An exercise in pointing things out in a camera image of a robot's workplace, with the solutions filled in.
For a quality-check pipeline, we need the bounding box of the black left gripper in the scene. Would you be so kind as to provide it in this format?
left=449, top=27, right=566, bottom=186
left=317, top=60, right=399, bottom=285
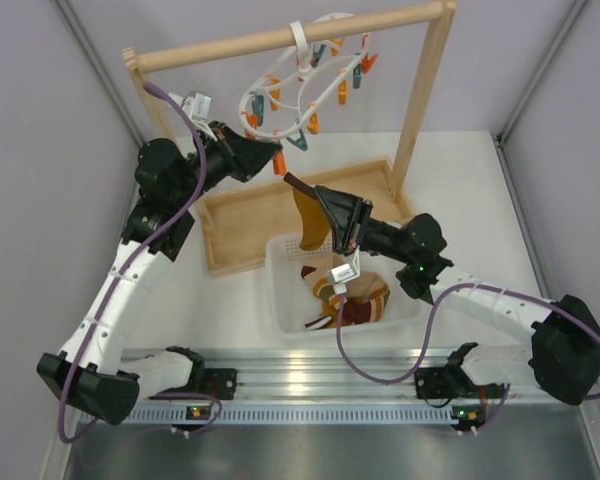
left=173, top=121, right=283, bottom=208

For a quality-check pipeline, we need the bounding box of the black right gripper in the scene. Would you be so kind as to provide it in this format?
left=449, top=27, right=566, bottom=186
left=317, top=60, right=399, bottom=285
left=316, top=186, right=415, bottom=265

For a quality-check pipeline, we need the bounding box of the mustard yellow sock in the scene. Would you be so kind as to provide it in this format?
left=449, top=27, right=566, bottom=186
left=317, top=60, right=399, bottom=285
left=283, top=172, right=331, bottom=251

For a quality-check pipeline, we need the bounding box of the orange clothes peg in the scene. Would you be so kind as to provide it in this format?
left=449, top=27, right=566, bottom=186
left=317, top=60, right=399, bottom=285
left=272, top=151, right=287, bottom=176

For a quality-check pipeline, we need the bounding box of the white clip hanger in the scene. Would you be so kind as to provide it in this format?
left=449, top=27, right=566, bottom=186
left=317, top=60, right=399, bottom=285
left=238, top=21, right=377, bottom=151

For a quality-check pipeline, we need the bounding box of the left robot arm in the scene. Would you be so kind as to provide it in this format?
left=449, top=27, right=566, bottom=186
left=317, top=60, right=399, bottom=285
left=36, top=122, right=282, bottom=429

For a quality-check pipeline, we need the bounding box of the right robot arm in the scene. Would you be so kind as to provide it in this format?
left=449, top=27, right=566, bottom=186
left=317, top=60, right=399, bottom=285
left=312, top=186, right=600, bottom=406

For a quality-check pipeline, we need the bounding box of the striped socks pile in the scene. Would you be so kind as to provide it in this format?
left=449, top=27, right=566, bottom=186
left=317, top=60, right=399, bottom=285
left=300, top=264, right=391, bottom=331

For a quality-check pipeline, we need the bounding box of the wooden drying rack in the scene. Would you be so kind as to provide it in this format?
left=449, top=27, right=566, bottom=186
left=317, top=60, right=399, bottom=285
left=123, top=1, right=457, bottom=277

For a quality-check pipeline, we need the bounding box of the white plastic basket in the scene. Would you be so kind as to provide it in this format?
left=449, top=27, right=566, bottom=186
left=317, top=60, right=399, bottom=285
left=265, top=233, right=422, bottom=340

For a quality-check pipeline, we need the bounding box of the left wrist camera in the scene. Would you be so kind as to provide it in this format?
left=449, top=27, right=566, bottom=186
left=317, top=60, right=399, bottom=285
left=180, top=91, right=212, bottom=121

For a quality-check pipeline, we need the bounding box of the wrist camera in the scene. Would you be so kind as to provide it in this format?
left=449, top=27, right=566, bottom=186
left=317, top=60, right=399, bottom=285
left=180, top=91, right=212, bottom=121
left=326, top=248, right=361, bottom=295

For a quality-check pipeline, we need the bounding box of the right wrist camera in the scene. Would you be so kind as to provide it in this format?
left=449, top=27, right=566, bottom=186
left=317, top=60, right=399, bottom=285
left=326, top=248, right=361, bottom=295

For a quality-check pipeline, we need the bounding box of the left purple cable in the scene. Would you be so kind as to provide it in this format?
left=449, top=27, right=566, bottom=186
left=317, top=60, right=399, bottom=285
left=58, top=82, right=222, bottom=445

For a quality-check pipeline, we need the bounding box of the purple cable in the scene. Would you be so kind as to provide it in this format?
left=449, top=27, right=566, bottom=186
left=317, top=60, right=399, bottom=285
left=335, top=282, right=600, bottom=431
left=58, top=82, right=222, bottom=445

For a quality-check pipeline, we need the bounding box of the aluminium frame rail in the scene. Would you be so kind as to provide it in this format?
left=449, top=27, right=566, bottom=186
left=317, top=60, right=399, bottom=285
left=121, top=349, right=557, bottom=431

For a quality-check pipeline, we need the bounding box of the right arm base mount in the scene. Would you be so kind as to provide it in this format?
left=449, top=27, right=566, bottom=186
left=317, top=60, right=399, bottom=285
left=415, top=342, right=505, bottom=408

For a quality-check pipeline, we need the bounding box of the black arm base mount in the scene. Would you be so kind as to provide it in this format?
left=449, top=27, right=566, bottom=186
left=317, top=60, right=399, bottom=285
left=152, top=368, right=237, bottom=401

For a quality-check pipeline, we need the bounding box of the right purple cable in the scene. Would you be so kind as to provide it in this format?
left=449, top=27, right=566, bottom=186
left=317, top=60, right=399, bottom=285
left=335, top=282, right=600, bottom=431

